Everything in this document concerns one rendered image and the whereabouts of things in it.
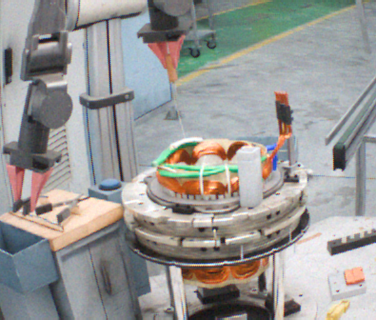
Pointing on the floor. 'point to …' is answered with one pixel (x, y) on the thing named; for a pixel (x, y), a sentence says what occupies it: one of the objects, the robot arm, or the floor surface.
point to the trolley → (201, 31)
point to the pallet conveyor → (346, 150)
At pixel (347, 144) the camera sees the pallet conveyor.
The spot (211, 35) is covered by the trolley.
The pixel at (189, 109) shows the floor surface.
